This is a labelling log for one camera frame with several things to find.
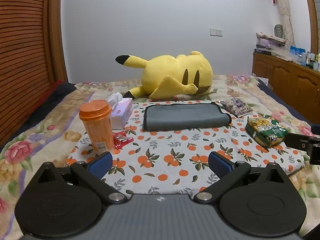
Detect purple and grey towel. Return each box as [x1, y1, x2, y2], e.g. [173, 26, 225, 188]
[143, 102, 232, 131]

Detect red snack packet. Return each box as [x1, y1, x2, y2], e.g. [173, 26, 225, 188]
[113, 131, 134, 150]

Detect green yellow snack bag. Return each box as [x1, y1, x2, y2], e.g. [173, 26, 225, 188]
[245, 116, 288, 148]

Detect orange-print white cloth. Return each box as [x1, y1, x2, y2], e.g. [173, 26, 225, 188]
[64, 100, 306, 198]

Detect floral bed blanket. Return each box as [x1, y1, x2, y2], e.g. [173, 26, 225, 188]
[1, 81, 319, 239]

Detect orange lidded plastic cup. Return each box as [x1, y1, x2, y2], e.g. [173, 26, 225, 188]
[79, 100, 114, 154]

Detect wooden sideboard cabinet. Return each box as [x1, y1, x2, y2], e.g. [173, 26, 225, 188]
[252, 52, 319, 124]

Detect purple snack packet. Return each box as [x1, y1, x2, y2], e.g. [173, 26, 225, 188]
[220, 98, 253, 118]

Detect pink tissue box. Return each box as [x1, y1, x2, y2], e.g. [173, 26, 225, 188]
[107, 93, 133, 130]

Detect bottles on cabinet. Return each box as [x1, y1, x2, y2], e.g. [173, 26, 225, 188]
[302, 52, 319, 72]

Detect blue white box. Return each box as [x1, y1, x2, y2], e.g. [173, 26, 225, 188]
[290, 46, 305, 64]

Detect stack of books and papers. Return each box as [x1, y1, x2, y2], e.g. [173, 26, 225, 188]
[254, 32, 287, 56]

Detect yellow Pikachu plush toy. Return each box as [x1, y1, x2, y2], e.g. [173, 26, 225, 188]
[116, 51, 213, 100]

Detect small grey desk fan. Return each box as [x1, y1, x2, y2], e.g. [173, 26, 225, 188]
[274, 24, 284, 38]

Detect wooden louvered door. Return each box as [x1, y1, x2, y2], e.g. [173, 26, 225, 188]
[1, 0, 68, 145]

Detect white wall switch plate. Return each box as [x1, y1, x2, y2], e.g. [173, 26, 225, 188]
[209, 29, 223, 37]

